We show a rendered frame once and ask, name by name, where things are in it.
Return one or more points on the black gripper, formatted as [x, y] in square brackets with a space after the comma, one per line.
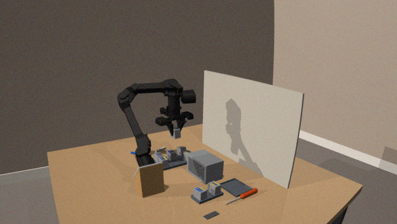
[174, 114]

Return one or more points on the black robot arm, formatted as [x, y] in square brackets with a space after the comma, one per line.
[170, 88]

